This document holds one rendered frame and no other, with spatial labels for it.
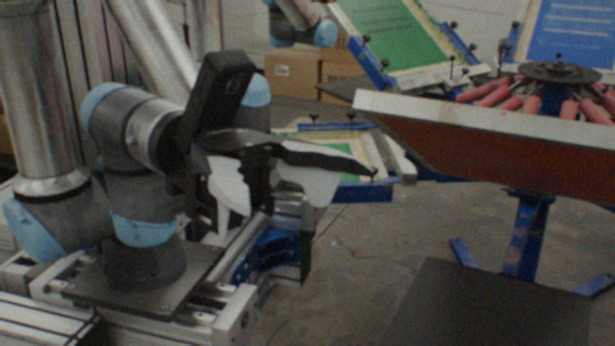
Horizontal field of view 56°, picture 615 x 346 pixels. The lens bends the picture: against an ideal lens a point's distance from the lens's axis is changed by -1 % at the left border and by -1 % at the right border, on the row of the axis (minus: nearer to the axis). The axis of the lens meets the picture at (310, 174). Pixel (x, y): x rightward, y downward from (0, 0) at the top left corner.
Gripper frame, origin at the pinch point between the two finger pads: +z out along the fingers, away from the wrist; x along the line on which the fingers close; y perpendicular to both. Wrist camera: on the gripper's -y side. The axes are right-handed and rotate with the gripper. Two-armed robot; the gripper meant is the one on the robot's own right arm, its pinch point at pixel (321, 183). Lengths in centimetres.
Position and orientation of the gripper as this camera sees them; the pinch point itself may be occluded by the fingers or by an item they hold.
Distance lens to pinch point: 47.4
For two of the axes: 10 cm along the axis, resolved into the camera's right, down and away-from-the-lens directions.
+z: 7.3, 3.0, -6.2
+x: -6.8, 1.9, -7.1
